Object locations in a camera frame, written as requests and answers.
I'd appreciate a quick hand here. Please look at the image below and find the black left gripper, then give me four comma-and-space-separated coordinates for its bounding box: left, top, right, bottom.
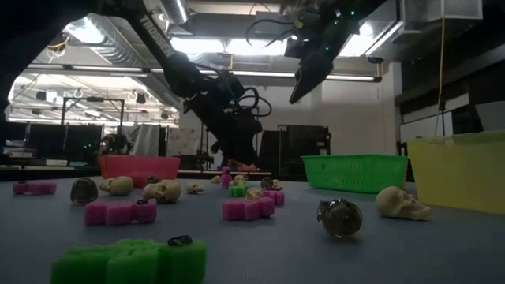
184, 92, 264, 167

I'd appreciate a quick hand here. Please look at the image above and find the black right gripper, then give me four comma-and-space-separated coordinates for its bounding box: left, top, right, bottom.
283, 6, 359, 105

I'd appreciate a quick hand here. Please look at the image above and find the pink foam skeleton figure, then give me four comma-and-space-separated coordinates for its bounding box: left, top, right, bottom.
219, 166, 234, 191
221, 196, 275, 222
260, 189, 286, 207
12, 181, 58, 196
84, 199, 158, 228

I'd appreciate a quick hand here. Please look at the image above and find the green foam skeleton figure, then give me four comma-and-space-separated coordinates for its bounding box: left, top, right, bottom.
50, 235, 208, 284
228, 185, 249, 199

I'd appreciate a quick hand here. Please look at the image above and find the ceiling tube light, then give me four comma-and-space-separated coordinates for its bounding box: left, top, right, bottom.
196, 69, 383, 84

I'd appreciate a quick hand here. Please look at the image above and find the black equipment cabinet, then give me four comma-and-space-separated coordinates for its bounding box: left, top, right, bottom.
260, 125, 332, 177

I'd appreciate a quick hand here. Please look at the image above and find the grey ceiling box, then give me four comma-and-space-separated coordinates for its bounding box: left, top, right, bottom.
255, 10, 286, 36

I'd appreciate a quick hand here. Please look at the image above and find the grey fabric cover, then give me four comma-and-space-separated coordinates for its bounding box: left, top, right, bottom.
128, 124, 161, 158

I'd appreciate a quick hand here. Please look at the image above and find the pink round bowl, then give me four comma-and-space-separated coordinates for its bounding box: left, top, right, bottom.
103, 155, 182, 189

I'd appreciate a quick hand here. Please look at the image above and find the green rectangular basket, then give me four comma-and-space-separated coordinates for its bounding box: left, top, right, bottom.
301, 155, 410, 194

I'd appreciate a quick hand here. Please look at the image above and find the yellow rectangular bin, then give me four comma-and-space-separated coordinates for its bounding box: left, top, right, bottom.
406, 130, 505, 216

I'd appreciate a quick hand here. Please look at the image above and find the blue-grey table mat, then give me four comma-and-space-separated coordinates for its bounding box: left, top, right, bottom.
0, 177, 505, 284

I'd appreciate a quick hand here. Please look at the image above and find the yellow hanging cable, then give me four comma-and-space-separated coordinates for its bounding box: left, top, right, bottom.
433, 15, 447, 138

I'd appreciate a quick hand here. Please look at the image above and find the silver ventilation duct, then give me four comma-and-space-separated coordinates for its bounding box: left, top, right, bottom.
159, 0, 191, 25

